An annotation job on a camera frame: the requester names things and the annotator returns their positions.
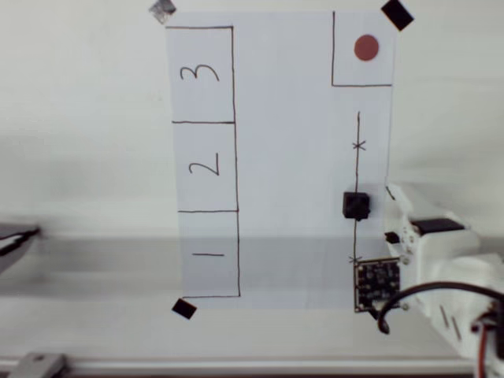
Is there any grey tape piece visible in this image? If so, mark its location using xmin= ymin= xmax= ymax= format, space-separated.
xmin=148 ymin=0 xmax=177 ymax=25

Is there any red round sticker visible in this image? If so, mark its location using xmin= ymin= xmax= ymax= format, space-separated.
xmin=353 ymin=34 xmax=380 ymax=62

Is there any red servo wire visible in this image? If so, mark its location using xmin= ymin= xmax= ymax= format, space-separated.
xmin=470 ymin=310 xmax=498 ymax=378

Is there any white paper sheet with drawn boxes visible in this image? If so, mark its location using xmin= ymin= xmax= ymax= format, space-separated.
xmin=165 ymin=10 xmax=397 ymax=311

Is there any dark grey blurred object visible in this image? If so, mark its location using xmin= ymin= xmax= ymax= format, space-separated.
xmin=0 ymin=222 xmax=43 ymax=275

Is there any black camera cable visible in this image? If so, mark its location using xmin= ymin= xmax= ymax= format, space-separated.
xmin=376 ymin=281 xmax=504 ymax=335

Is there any aluminium rail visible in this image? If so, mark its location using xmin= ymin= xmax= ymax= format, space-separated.
xmin=0 ymin=356 xmax=504 ymax=378

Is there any grey metal bracket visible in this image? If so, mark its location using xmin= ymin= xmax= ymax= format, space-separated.
xmin=13 ymin=352 xmax=70 ymax=378

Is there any black cube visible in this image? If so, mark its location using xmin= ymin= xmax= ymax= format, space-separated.
xmin=341 ymin=191 xmax=373 ymax=222

